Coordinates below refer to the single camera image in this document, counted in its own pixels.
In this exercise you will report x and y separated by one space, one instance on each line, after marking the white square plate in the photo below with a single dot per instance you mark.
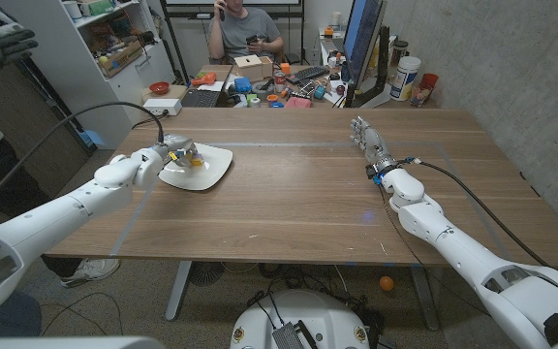
211 169

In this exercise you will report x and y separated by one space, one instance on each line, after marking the white shelf unit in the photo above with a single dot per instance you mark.
66 68

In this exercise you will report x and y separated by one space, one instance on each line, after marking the orange toy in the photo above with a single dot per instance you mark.
205 79

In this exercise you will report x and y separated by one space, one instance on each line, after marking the black computer monitor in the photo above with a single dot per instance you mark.
363 34

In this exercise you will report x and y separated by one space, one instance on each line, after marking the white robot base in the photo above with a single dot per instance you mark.
303 315

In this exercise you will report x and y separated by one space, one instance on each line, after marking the white wipes canister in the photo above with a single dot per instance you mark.
404 77

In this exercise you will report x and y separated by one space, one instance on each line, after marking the black keyboard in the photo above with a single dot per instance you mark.
308 73

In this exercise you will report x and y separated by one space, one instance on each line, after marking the dark lidded jar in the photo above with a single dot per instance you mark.
399 52

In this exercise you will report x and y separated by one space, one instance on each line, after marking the red soup can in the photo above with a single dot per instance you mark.
279 81

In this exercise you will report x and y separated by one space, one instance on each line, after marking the black laptop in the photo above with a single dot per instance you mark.
201 97

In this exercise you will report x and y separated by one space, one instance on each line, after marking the cardboard box with items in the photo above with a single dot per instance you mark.
121 58

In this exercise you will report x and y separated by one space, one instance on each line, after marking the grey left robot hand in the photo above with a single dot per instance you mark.
179 143

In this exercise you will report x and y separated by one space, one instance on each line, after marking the white power box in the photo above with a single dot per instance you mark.
162 106

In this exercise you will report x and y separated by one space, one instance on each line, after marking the red snack jar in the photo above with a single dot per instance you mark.
424 89

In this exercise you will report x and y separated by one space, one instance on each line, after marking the grey table leg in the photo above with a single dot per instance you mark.
178 291
424 300

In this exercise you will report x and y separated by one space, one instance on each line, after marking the small wooden box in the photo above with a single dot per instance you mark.
250 68

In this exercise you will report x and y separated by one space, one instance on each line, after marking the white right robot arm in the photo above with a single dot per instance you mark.
477 262

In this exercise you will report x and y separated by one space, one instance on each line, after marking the white sneaker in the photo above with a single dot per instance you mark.
92 271

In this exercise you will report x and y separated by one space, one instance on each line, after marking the pink cloth item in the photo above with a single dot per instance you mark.
298 102

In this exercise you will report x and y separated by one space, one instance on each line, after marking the red bowl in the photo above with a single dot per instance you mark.
159 88

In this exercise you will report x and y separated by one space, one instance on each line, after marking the small orange block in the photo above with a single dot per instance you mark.
285 68

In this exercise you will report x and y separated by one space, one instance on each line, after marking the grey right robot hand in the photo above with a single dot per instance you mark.
373 143

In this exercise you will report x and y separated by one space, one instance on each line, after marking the orange ball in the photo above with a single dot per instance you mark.
386 283

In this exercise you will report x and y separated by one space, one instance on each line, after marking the seated person in grey shirt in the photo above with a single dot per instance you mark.
250 26

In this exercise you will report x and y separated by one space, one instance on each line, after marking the blue plastic toy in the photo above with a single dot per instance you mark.
242 85

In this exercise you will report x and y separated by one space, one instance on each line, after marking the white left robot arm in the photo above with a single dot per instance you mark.
56 218

